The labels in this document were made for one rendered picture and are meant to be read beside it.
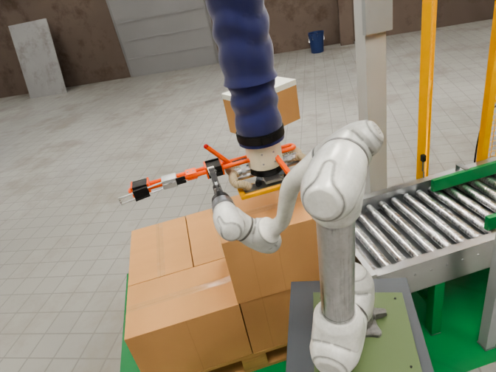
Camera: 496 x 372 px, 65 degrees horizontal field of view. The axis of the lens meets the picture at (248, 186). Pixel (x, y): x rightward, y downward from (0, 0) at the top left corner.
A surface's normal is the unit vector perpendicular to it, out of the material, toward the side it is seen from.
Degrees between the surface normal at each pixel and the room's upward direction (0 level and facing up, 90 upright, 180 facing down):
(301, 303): 0
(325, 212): 82
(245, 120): 74
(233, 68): 100
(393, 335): 4
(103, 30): 90
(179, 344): 90
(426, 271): 90
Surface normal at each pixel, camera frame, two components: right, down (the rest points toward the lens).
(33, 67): -0.18, 0.32
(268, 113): 0.44, 0.11
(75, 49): -0.14, 0.51
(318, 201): -0.43, 0.45
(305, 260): 0.19, 0.45
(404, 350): -0.15, -0.83
